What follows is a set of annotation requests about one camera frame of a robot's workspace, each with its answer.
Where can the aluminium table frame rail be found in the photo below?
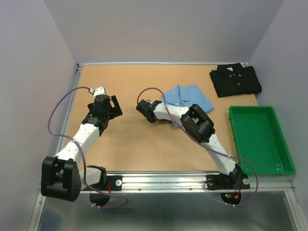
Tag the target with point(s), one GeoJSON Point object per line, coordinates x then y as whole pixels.
{"type": "Point", "coordinates": [163, 199]}

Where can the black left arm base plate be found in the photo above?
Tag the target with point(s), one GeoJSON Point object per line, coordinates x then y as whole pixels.
{"type": "Point", "coordinates": [111, 183]}

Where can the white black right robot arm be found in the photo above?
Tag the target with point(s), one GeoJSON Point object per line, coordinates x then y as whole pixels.
{"type": "Point", "coordinates": [200, 128]}

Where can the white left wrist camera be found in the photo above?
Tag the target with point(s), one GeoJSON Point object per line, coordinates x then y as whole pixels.
{"type": "Point", "coordinates": [97, 91]}

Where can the green plastic tray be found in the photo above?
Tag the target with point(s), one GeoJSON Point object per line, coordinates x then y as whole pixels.
{"type": "Point", "coordinates": [258, 138]}

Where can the folded black shirt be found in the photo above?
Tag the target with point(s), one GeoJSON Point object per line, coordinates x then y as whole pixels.
{"type": "Point", "coordinates": [234, 79]}

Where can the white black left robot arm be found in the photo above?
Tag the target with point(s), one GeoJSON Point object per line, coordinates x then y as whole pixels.
{"type": "Point", "coordinates": [60, 176]}

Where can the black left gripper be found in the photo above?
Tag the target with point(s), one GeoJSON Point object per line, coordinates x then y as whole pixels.
{"type": "Point", "coordinates": [115, 111]}

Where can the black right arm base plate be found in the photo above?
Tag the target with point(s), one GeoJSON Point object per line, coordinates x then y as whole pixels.
{"type": "Point", "coordinates": [216, 183]}

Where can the light blue long sleeve shirt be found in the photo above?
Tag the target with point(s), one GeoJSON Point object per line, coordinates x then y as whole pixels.
{"type": "Point", "coordinates": [185, 97]}

